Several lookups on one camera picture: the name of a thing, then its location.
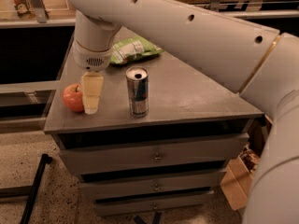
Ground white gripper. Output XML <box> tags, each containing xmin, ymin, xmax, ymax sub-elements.
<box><xmin>72</xmin><ymin>41</ymin><xmax>113</xmax><ymax>115</ymax></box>

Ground red apple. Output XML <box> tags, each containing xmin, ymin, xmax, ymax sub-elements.
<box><xmin>63</xmin><ymin>83</ymin><xmax>84</xmax><ymax>112</ymax></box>

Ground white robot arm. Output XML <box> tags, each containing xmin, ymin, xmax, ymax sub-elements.
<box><xmin>68</xmin><ymin>0</ymin><xmax>299</xmax><ymax>224</ymax></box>

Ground silver blue drink can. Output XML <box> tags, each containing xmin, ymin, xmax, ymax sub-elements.
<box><xmin>126</xmin><ymin>66</ymin><xmax>149</xmax><ymax>117</ymax></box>

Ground green chip bag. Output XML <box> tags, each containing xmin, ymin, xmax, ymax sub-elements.
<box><xmin>110</xmin><ymin>35</ymin><xmax>163</xmax><ymax>65</ymax></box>

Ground grey drawer cabinet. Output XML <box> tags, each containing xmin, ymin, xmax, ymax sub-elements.
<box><xmin>43</xmin><ymin>26</ymin><xmax>265</xmax><ymax>217</ymax></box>

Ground black metal stand leg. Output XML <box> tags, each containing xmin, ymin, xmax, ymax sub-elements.
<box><xmin>20</xmin><ymin>154</ymin><xmax>52</xmax><ymax>224</ymax></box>

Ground orange box on shelf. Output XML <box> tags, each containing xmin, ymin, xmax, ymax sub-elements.
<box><xmin>5</xmin><ymin>0</ymin><xmax>36</xmax><ymax>17</ymax></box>

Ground top grey drawer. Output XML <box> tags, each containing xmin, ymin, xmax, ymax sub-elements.
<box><xmin>60</xmin><ymin>133</ymin><xmax>249</xmax><ymax>175</ymax></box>

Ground grey drawer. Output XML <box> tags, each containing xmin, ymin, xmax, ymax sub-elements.
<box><xmin>93</xmin><ymin>190</ymin><xmax>214</xmax><ymax>217</ymax></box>
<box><xmin>60</xmin><ymin>133</ymin><xmax>249</xmax><ymax>175</ymax></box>
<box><xmin>79</xmin><ymin>168</ymin><xmax>226</xmax><ymax>200</ymax></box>

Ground middle grey drawer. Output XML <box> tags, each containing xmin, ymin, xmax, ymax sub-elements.
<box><xmin>79</xmin><ymin>168</ymin><xmax>226</xmax><ymax>200</ymax></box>

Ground bottom grey drawer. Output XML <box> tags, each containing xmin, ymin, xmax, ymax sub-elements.
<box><xmin>93</xmin><ymin>190</ymin><xmax>214</xmax><ymax>217</ymax></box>

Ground open cardboard box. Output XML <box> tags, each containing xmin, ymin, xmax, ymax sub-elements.
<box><xmin>221</xmin><ymin>154</ymin><xmax>255</xmax><ymax>211</ymax></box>

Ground snack wrappers in box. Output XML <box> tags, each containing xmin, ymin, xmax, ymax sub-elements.
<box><xmin>240</xmin><ymin>146</ymin><xmax>259</xmax><ymax>173</ymax></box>

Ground wooden shelf with metal rail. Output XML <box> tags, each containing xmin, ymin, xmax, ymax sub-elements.
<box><xmin>0</xmin><ymin>0</ymin><xmax>299</xmax><ymax>33</ymax></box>

